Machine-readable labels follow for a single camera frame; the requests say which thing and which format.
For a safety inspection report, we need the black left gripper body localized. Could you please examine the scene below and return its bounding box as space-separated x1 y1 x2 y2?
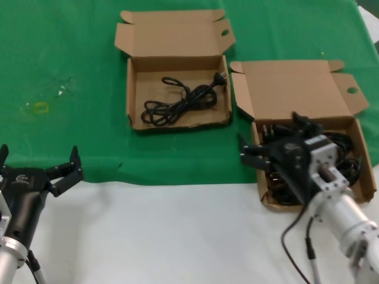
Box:
0 166 53 247

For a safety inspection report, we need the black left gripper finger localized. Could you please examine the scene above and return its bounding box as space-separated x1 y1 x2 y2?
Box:
0 144 9 178
44 145 85 198

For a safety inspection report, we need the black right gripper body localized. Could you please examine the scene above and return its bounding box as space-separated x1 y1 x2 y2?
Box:
262 137 320 205

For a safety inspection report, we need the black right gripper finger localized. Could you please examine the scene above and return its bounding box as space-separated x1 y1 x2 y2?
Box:
291 111 325 139
237 134 272 172

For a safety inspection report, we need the black power cable with plug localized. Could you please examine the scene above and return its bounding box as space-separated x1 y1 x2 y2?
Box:
141 72 229 127

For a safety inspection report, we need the open brown cardboard box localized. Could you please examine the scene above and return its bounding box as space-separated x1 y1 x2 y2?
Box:
229 60 375 213
114 8 237 132

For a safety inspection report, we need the yellow tape square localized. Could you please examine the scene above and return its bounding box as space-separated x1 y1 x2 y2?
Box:
33 102 50 115

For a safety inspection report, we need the green table cloth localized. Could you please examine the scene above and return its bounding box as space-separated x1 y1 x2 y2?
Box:
0 0 379 186

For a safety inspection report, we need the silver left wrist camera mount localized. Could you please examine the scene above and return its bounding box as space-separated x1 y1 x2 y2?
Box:
0 189 12 237

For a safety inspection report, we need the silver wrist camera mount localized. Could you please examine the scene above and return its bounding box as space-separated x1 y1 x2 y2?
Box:
0 189 12 237
304 134 351 193

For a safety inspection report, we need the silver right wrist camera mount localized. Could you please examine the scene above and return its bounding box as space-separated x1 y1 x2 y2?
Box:
304 134 351 193

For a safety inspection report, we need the tangled black power cable pile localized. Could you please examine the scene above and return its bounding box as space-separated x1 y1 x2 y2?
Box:
260 122 364 206

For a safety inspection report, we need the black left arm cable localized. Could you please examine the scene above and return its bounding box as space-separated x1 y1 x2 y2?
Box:
25 250 47 284

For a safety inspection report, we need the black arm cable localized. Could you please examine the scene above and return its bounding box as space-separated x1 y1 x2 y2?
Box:
280 206 311 284
25 250 47 284

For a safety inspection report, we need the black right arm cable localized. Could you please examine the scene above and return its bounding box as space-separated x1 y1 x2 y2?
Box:
280 206 311 284

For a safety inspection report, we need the grey-tipped right arm cable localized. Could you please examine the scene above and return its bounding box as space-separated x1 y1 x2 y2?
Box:
304 217 322 284

